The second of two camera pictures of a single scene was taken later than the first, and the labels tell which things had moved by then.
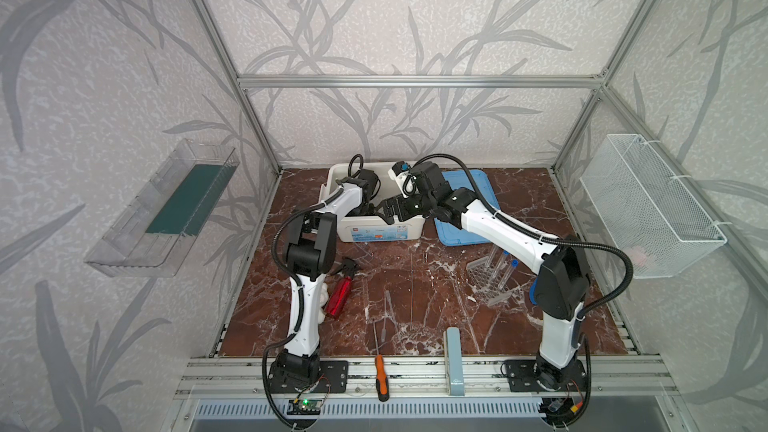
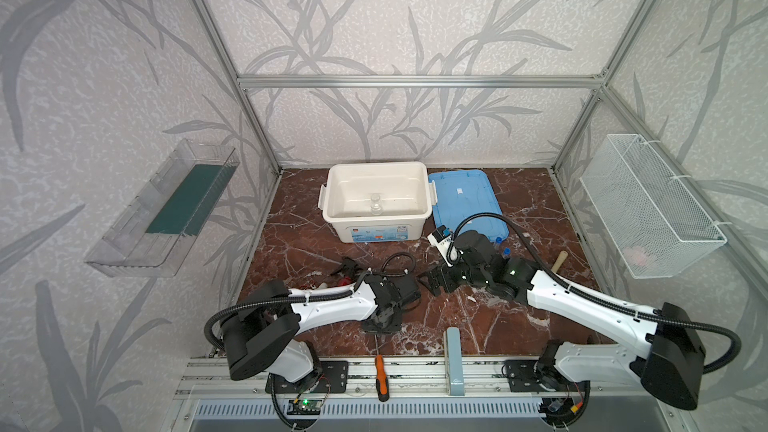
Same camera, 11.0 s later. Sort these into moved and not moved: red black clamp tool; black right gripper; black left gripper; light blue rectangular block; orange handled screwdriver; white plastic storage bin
Moved: black left gripper; black right gripper
Not moved: white plastic storage bin; red black clamp tool; orange handled screwdriver; light blue rectangular block
